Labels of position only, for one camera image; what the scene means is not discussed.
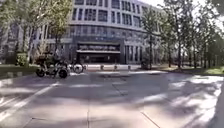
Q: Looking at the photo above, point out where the motor tricycle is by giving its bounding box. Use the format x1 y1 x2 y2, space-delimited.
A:
34 53 70 80

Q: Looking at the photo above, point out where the white painted line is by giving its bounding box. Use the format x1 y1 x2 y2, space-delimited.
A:
0 81 63 122

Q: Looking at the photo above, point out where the grey paved slab road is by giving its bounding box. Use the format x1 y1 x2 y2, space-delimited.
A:
0 69 224 128

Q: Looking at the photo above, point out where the grass strip under trees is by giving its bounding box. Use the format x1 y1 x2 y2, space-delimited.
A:
156 65 224 77

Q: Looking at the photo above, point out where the grass strip beside kerb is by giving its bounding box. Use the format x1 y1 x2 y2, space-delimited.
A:
0 64 40 76

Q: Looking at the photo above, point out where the row of trees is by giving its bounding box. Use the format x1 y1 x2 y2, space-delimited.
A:
0 0 74 66
140 0 224 70

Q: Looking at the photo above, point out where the green bush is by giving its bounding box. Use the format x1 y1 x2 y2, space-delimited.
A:
14 52 30 67

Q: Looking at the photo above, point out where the large grey curved building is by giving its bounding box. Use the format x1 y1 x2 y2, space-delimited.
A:
0 0 188 66

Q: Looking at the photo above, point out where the bicycle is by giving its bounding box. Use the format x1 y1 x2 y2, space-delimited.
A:
67 58 85 75

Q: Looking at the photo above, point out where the pale stone kerb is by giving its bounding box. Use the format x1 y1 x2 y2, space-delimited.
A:
0 70 38 80

